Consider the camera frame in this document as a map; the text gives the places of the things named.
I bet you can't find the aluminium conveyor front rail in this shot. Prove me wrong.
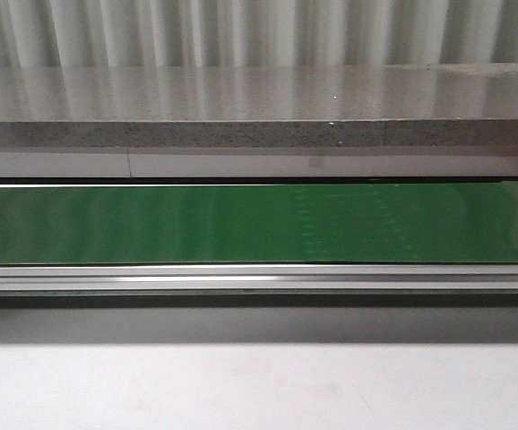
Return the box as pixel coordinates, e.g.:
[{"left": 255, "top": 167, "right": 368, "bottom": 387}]
[{"left": 0, "top": 263, "right": 518, "bottom": 307}]

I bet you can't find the grey stone counter slab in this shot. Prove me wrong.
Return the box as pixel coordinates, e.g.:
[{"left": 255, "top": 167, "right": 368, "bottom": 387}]
[{"left": 0, "top": 64, "right": 518, "bottom": 182}]

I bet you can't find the green conveyor belt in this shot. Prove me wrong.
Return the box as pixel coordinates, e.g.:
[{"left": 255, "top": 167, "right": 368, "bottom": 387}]
[{"left": 0, "top": 182, "right": 518, "bottom": 265}]

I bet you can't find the white pleated curtain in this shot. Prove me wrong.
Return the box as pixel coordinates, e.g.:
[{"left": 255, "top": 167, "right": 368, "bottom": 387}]
[{"left": 0, "top": 1, "right": 518, "bottom": 67}]

